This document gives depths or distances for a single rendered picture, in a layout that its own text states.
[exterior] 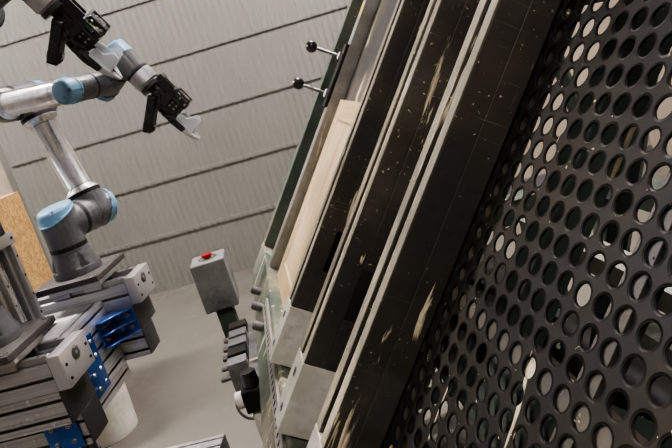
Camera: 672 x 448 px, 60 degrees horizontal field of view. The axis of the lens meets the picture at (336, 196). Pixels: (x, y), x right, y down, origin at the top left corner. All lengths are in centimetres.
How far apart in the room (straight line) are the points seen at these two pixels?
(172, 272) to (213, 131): 126
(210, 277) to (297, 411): 113
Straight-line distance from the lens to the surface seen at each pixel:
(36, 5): 150
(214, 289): 209
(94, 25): 152
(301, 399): 100
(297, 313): 120
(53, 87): 182
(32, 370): 160
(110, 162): 507
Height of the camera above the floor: 147
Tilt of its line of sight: 13 degrees down
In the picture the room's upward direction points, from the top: 16 degrees counter-clockwise
